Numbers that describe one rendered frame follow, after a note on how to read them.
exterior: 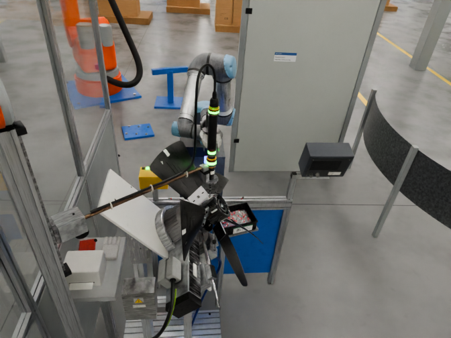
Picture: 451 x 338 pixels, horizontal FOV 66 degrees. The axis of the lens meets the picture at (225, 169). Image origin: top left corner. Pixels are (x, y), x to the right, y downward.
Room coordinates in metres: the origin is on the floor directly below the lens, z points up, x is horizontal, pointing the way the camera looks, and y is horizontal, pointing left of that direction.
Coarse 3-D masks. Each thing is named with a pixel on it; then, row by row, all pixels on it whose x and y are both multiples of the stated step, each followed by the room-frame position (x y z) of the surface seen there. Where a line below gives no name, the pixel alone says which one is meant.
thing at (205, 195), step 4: (200, 188) 1.20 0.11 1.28; (196, 192) 1.18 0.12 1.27; (200, 192) 1.19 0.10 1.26; (204, 192) 1.20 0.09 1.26; (192, 196) 1.17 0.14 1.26; (196, 196) 1.17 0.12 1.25; (200, 196) 1.18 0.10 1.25; (204, 196) 1.19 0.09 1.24; (188, 200) 1.15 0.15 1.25; (192, 200) 1.16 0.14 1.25; (196, 200) 1.16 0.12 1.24; (200, 200) 1.17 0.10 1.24; (204, 200) 1.18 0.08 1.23; (196, 204) 1.15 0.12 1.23; (200, 204) 1.16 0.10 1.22
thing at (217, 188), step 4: (200, 172) 1.45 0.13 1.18; (216, 172) 1.50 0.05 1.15; (200, 176) 1.41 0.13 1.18; (220, 176) 1.47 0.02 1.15; (224, 176) 1.50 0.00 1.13; (220, 180) 1.42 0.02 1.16; (224, 180) 1.44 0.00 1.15; (228, 180) 1.47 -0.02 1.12; (204, 184) 1.35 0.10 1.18; (216, 184) 1.36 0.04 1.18; (220, 184) 1.38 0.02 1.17; (224, 184) 1.39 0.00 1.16; (204, 188) 1.31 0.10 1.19; (208, 188) 1.31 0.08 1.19; (212, 188) 1.32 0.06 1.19; (216, 188) 1.32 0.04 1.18; (220, 188) 1.33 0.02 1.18; (208, 192) 1.28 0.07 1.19; (212, 192) 1.28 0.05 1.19; (216, 192) 1.29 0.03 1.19; (220, 192) 1.30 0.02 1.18
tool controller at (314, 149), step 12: (312, 144) 1.70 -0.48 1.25; (324, 144) 1.71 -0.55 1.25; (336, 144) 1.72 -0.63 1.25; (348, 144) 1.73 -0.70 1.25; (312, 156) 1.62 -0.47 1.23; (324, 156) 1.63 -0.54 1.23; (336, 156) 1.64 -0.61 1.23; (348, 156) 1.64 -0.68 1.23; (300, 168) 1.71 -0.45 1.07; (312, 168) 1.64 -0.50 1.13; (324, 168) 1.65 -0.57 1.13; (336, 168) 1.66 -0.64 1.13
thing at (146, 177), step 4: (140, 168) 1.59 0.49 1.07; (140, 172) 1.55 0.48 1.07; (144, 172) 1.55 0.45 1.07; (148, 172) 1.56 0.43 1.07; (152, 172) 1.56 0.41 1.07; (140, 176) 1.51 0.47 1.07; (144, 176) 1.52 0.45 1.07; (148, 176) 1.52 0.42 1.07; (152, 176) 1.52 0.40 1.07; (156, 176) 1.52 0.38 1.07; (140, 180) 1.51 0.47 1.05; (144, 180) 1.51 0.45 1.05; (148, 180) 1.51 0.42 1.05; (152, 180) 1.52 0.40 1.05; (156, 180) 1.52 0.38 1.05; (160, 180) 1.52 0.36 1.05; (140, 184) 1.51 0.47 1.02; (144, 184) 1.51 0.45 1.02; (148, 184) 1.51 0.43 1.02; (152, 184) 1.52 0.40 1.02; (140, 188) 1.51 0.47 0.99; (160, 188) 1.52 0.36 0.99; (164, 188) 1.53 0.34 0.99
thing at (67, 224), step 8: (72, 208) 0.87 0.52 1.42; (56, 216) 0.83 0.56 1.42; (64, 216) 0.83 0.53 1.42; (72, 216) 0.83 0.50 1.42; (80, 216) 0.84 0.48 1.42; (56, 224) 0.79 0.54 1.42; (64, 224) 0.79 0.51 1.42; (72, 224) 0.81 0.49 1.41; (80, 224) 0.82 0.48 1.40; (56, 232) 0.78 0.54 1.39; (64, 232) 0.78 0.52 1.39; (72, 232) 0.80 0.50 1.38; (80, 232) 0.82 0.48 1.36; (56, 240) 0.77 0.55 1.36; (64, 240) 0.78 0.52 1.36
